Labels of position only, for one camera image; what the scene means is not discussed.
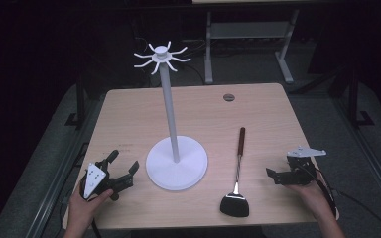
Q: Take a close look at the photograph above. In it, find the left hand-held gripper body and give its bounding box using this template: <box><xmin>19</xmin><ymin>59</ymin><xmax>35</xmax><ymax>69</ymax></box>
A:
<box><xmin>79</xmin><ymin>158</ymin><xmax>135</xmax><ymax>202</ymax></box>

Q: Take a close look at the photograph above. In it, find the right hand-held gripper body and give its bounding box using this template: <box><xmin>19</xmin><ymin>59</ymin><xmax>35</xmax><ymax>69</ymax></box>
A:
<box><xmin>273</xmin><ymin>146</ymin><xmax>327</xmax><ymax>186</ymax></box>

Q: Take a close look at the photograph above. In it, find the white hook rack stand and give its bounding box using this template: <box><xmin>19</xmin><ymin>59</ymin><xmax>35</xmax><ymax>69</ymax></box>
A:
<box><xmin>133</xmin><ymin>40</ymin><xmax>209</xmax><ymax>192</ymax></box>

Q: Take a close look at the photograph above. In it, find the black spatula with brown handle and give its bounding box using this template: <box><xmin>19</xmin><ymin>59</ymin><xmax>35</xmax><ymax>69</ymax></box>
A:
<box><xmin>219</xmin><ymin>126</ymin><xmax>251</xmax><ymax>218</ymax></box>

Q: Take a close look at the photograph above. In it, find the person's right hand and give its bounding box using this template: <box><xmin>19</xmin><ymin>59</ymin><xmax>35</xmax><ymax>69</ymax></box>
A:
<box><xmin>285</xmin><ymin>178</ymin><xmax>337</xmax><ymax>222</ymax></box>

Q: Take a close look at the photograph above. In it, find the person's left hand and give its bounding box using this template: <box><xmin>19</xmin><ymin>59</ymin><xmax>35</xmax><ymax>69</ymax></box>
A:
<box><xmin>66</xmin><ymin>187</ymin><xmax>114</xmax><ymax>234</ymax></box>

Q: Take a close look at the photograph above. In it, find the black metal stand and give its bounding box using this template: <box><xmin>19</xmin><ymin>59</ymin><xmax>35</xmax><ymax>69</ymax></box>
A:
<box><xmin>63</xmin><ymin>73</ymin><xmax>87</xmax><ymax>129</ymax></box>
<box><xmin>347</xmin><ymin>63</ymin><xmax>376</xmax><ymax>129</ymax></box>

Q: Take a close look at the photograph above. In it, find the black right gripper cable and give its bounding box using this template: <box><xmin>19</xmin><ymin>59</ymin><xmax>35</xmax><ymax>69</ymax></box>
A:
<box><xmin>313</xmin><ymin>167</ymin><xmax>339</xmax><ymax>217</ymax></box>

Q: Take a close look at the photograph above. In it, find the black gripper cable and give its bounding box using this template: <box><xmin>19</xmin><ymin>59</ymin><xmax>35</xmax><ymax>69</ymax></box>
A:
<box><xmin>313</xmin><ymin>167</ymin><xmax>339</xmax><ymax>217</ymax></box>
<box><xmin>90</xmin><ymin>217</ymin><xmax>103</xmax><ymax>238</ymax></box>

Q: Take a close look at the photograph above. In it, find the aluminium floor rail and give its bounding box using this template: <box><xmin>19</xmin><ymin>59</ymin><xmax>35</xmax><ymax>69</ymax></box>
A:
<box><xmin>24</xmin><ymin>98</ymin><xmax>105</xmax><ymax>238</ymax></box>
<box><xmin>330</xmin><ymin>97</ymin><xmax>381</xmax><ymax>219</ymax></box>

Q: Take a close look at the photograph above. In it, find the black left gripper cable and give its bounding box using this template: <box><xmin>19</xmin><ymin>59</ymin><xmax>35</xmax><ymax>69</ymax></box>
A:
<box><xmin>90</xmin><ymin>217</ymin><xmax>103</xmax><ymax>238</ymax></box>

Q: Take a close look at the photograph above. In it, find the thin black floor cable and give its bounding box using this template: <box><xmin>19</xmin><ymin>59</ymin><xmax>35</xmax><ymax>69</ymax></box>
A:
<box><xmin>334</xmin><ymin>189</ymin><xmax>381</xmax><ymax>238</ymax></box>

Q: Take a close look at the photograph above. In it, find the white metal table frame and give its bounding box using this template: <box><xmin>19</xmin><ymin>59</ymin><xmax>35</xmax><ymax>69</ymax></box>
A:
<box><xmin>203</xmin><ymin>9</ymin><xmax>302</xmax><ymax>85</ymax></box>

